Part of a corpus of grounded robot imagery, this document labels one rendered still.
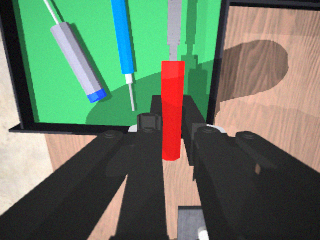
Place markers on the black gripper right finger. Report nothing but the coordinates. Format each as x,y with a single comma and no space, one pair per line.
234,204

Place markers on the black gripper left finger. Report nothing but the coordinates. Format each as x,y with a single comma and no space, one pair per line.
68,204

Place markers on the blue handled tool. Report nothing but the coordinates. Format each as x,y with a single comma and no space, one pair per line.
123,42

